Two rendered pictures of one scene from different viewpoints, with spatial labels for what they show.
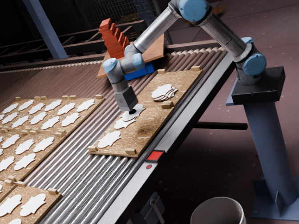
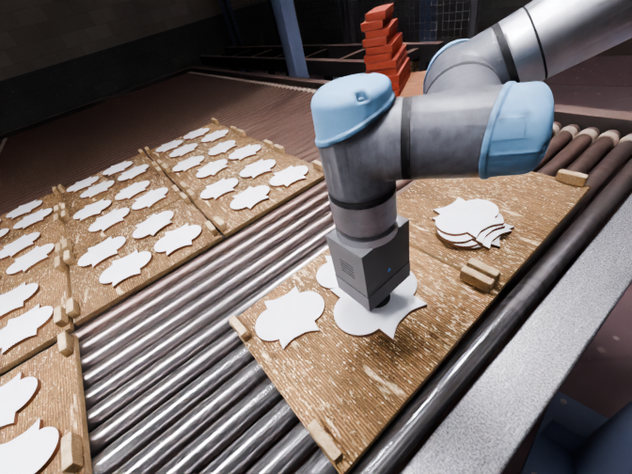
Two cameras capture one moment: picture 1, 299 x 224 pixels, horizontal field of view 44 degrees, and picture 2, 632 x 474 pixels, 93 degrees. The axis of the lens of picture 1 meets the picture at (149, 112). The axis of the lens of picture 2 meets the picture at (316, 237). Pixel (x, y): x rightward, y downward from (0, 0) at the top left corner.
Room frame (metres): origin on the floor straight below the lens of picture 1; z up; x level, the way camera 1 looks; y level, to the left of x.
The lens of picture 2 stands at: (1.45, 0.05, 1.44)
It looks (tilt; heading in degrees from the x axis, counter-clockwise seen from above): 40 degrees down; 18
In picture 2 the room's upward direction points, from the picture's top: 16 degrees counter-clockwise
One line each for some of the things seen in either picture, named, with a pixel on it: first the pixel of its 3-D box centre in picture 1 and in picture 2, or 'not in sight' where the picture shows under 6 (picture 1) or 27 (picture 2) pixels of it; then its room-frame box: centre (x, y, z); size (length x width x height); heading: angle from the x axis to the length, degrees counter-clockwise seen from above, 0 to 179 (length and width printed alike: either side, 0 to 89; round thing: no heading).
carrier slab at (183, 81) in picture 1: (165, 89); (471, 206); (2.12, -0.15, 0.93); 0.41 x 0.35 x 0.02; 137
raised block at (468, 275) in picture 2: (166, 106); (476, 278); (1.86, -0.10, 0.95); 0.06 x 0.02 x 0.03; 47
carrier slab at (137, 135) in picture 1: (131, 130); (355, 310); (1.81, 0.13, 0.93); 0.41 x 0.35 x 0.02; 137
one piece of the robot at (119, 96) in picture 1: (124, 97); (365, 248); (1.75, 0.09, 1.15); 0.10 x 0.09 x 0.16; 47
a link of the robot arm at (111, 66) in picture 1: (114, 70); (358, 142); (1.74, 0.08, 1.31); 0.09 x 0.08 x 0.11; 82
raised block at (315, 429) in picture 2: (131, 151); (324, 441); (1.57, 0.16, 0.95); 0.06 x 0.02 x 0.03; 47
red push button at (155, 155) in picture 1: (155, 156); not in sight; (1.49, 0.06, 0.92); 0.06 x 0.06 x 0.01; 46
